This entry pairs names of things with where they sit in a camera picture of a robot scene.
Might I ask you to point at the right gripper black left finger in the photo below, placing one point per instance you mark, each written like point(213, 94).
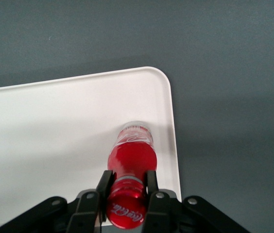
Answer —
point(88, 213)

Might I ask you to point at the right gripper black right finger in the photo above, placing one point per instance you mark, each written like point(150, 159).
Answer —
point(161, 213)

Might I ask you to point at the red coke bottle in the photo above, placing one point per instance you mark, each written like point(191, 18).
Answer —
point(132, 157)

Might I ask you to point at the beige rectangular tray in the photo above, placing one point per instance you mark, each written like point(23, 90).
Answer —
point(42, 133)

